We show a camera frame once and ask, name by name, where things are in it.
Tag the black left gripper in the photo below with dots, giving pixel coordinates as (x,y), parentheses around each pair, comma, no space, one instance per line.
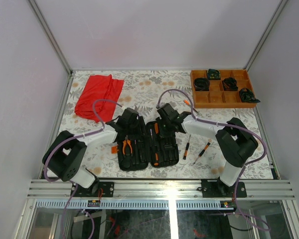
(140,122)

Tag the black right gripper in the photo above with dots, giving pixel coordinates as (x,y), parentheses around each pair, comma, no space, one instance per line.
(161,133)

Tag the black orange stubby screwdriver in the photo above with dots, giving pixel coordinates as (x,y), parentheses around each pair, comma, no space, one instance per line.
(155,136)

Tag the orange black pliers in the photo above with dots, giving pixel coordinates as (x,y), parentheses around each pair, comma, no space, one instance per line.
(127,147)

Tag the black plastic tool case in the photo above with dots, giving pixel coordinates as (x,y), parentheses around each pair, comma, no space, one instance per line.
(143,151)

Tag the large black handled screwdriver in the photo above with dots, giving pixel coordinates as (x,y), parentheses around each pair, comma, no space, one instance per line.
(156,155)

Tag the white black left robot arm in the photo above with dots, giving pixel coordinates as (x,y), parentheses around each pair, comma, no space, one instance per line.
(64,157)

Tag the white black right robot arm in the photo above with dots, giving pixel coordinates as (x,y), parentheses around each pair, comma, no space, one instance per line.
(237,144)

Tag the small orange black screwdriver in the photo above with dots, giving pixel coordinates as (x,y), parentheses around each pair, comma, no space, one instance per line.
(202,152)

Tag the red folded cloth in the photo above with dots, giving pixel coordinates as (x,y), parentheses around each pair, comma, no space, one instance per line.
(99,96)

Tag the orange compartment tray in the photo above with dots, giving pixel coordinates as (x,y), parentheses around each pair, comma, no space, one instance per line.
(217,97)

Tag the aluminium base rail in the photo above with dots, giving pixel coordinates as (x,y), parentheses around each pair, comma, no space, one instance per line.
(128,194)

